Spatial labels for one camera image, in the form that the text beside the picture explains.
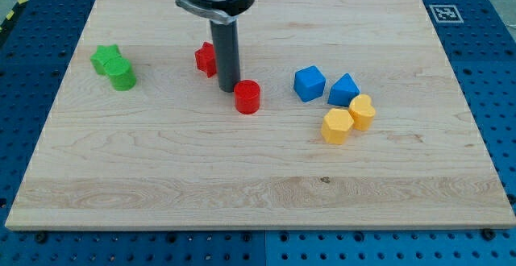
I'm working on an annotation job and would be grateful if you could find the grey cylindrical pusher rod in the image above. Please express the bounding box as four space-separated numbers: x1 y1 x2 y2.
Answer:
210 21 240 93

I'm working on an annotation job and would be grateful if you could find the light wooden board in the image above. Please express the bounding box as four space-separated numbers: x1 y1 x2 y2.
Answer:
6 0 515 231

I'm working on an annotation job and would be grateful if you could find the green star block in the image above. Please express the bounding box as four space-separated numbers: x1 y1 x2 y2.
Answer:
89 44 122 75

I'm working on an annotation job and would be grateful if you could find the yellow hexagon block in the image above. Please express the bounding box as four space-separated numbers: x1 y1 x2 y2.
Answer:
321 108 354 144

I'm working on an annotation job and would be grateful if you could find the blue cube block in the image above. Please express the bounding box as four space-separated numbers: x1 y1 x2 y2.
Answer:
293 65 326 102

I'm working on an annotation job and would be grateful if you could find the red star block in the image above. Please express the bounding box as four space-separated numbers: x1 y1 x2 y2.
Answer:
194 42 217 78

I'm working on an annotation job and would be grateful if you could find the green cylinder block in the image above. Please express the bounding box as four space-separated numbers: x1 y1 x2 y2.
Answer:
104 57 136 91

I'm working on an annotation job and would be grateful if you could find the blue triangular prism block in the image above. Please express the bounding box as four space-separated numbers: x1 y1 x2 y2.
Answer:
327 73 360 107

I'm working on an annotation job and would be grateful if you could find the red cylinder block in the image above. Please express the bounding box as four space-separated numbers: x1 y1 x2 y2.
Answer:
234 80 260 114

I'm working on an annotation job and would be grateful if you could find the white fiducial marker tag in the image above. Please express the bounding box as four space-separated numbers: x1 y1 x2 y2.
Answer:
429 4 464 23

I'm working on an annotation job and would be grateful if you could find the yellow heart block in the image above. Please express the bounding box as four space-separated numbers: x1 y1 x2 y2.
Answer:
348 94 376 131

